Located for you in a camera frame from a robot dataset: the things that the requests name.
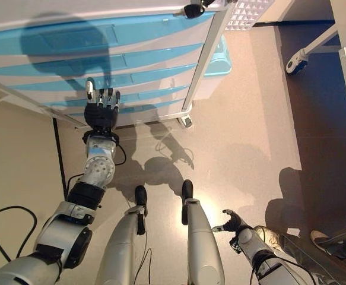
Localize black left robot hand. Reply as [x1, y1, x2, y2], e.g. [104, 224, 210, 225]
[83, 77, 122, 130]

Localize blue fronted white cart drawer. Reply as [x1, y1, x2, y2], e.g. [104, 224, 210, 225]
[0, 62, 198, 96]

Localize black cart keys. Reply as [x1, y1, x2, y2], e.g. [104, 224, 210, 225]
[172, 0, 230, 19]

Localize blue lidded waste bin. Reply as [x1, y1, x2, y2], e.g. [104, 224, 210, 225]
[192, 35, 232, 100]

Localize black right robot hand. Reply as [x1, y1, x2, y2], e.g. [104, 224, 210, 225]
[212, 209, 247, 235]

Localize thick black cable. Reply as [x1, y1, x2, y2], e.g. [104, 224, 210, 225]
[0, 206, 39, 259]

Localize silver right robot leg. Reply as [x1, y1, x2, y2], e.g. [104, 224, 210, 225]
[180, 179, 226, 285]

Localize white perforated side basket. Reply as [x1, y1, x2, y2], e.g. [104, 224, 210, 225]
[224, 0, 276, 32]

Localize thin black cable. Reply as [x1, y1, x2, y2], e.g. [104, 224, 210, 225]
[132, 248, 153, 285]

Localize white blue medical cart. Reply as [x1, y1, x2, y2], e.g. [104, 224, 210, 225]
[0, 0, 239, 128]

